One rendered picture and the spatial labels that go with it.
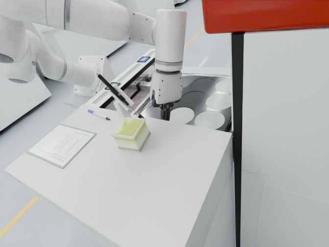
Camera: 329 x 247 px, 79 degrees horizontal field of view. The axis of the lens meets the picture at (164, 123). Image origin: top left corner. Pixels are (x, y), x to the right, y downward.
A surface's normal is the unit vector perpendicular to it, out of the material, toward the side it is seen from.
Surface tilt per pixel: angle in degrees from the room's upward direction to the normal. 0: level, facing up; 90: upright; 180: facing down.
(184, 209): 0
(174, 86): 91
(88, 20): 96
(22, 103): 90
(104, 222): 0
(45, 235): 0
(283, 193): 90
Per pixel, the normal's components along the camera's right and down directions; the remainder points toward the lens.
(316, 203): -0.48, 0.65
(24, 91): 0.85, 0.17
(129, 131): -0.23, -0.74
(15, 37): 0.94, 0.13
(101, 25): 0.26, 0.66
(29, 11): 0.16, 0.83
